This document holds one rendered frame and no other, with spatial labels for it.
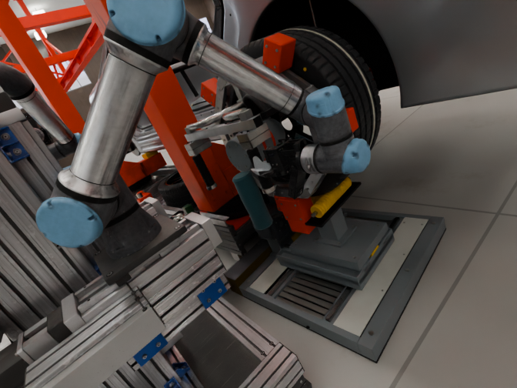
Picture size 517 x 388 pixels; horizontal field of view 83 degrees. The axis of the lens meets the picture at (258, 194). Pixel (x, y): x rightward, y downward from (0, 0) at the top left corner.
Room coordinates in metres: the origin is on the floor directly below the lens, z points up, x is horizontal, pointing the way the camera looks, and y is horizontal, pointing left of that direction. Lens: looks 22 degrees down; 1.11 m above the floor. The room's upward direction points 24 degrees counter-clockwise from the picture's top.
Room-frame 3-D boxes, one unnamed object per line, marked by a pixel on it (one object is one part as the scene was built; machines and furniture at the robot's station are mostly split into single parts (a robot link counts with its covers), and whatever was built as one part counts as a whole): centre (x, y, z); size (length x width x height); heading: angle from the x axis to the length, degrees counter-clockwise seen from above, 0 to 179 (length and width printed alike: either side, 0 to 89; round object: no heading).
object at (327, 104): (0.64, -0.21, 0.95); 0.11 x 0.08 x 0.11; 179
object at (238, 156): (1.10, -0.07, 0.85); 0.21 x 0.14 x 0.14; 125
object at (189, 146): (1.16, 0.14, 0.93); 0.09 x 0.05 x 0.05; 125
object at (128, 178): (3.34, 1.08, 0.69); 0.52 x 0.17 x 0.35; 125
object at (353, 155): (0.62, -0.21, 0.85); 0.11 x 0.08 x 0.09; 35
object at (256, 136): (0.88, -0.06, 0.93); 0.09 x 0.05 x 0.05; 125
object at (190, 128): (1.15, 0.03, 1.03); 0.19 x 0.18 x 0.11; 125
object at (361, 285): (1.28, -0.24, 0.13); 0.50 x 0.36 x 0.10; 35
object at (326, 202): (1.10, -0.28, 0.51); 0.29 x 0.06 x 0.06; 125
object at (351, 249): (1.24, -0.27, 0.32); 0.40 x 0.30 x 0.28; 35
